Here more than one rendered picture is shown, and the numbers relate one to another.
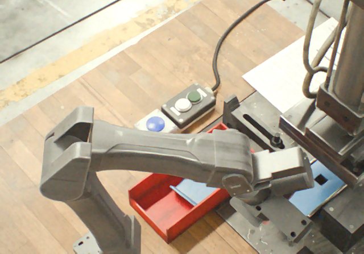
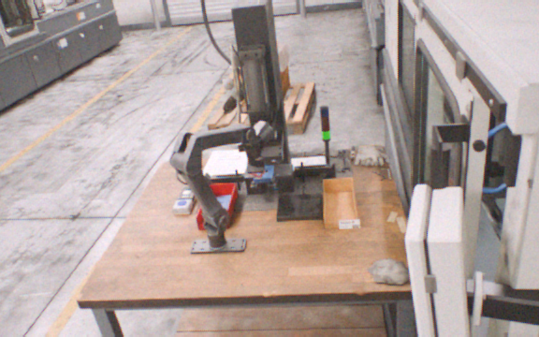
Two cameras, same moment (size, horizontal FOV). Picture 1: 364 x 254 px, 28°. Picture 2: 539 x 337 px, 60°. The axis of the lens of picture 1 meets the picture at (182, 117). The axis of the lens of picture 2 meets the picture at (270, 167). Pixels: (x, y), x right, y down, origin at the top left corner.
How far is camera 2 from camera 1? 106 cm
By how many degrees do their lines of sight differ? 39
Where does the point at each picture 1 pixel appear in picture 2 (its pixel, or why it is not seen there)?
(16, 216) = (152, 263)
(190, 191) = not seen: hidden behind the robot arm
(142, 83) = (158, 202)
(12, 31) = (18, 319)
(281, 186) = (265, 136)
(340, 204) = (279, 171)
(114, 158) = (208, 139)
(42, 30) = (38, 308)
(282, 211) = (269, 151)
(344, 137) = not seen: hidden behind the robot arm
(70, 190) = (196, 164)
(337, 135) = not seen: hidden behind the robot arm
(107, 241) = (214, 207)
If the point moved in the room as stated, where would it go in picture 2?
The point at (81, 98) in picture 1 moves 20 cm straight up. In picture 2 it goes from (136, 220) to (123, 178)
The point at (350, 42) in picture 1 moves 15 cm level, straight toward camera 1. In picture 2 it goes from (252, 79) to (269, 88)
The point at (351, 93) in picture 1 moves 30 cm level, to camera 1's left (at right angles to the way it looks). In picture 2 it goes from (261, 103) to (198, 130)
